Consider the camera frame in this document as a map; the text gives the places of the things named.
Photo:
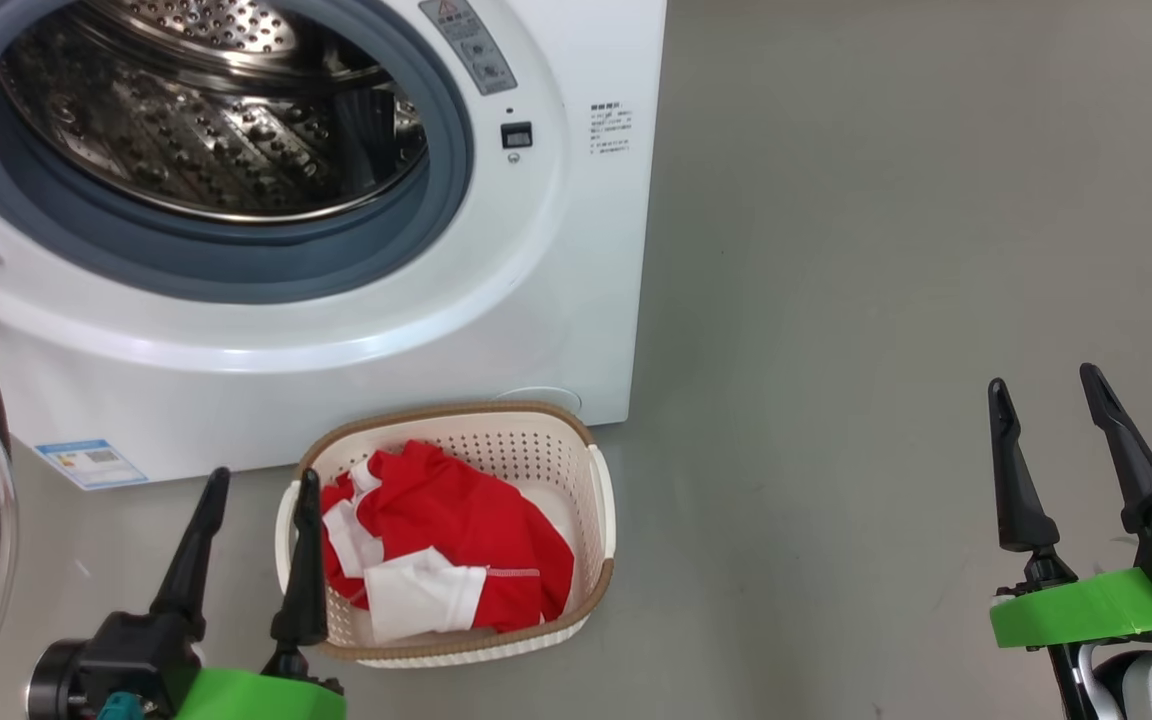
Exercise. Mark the white front-load washing machine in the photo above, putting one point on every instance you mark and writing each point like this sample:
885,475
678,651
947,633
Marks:
536,300

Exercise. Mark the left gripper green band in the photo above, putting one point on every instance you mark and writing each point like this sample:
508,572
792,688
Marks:
136,655

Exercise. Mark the cream basket with brown rim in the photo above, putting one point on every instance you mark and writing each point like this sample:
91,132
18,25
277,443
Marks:
536,460

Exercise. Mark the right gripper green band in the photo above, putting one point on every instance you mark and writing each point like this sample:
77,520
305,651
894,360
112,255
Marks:
1086,605

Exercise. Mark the grey warning sticker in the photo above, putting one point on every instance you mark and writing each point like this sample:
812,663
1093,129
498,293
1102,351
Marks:
471,45

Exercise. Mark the blue energy label sticker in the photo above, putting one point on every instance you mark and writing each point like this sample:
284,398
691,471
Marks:
91,463

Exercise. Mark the red and white garment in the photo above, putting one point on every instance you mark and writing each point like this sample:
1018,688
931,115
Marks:
456,520

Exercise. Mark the round white filter cover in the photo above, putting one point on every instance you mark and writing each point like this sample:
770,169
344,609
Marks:
536,396

